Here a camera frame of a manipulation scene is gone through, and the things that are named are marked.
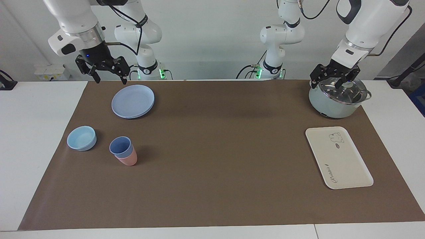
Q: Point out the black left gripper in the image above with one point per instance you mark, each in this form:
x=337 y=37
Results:
x=338 y=69

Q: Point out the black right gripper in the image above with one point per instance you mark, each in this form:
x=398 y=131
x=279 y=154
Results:
x=94 y=53

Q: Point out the blue plastic cup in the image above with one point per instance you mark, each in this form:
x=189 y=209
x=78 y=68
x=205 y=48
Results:
x=120 y=146

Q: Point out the pink plastic cup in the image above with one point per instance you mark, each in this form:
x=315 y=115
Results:
x=127 y=160

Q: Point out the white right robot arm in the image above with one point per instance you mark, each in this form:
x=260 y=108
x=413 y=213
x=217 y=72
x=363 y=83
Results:
x=73 y=16

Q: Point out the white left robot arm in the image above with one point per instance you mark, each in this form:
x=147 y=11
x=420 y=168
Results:
x=368 y=23

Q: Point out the cream rectangular tray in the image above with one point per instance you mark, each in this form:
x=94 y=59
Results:
x=338 y=159

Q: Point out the pale green cooking pot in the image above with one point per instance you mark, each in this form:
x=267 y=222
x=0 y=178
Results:
x=327 y=108

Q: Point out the glass pot lid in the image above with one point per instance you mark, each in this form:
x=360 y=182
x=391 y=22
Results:
x=352 y=94

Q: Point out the blue plastic plate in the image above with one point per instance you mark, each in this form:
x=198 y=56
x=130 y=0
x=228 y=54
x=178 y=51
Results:
x=132 y=101

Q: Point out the white power strip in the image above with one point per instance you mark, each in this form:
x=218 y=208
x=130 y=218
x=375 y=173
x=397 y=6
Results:
x=51 y=72

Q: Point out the light blue bowl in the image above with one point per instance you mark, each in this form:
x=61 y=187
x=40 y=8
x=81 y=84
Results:
x=81 y=138

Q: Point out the blue crate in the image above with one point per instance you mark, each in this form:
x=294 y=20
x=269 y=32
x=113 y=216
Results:
x=419 y=99

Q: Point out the brown table mat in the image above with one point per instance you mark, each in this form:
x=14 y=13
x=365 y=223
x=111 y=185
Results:
x=215 y=159

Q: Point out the black clamp mount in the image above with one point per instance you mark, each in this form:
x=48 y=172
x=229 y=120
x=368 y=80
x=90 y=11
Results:
x=6 y=83

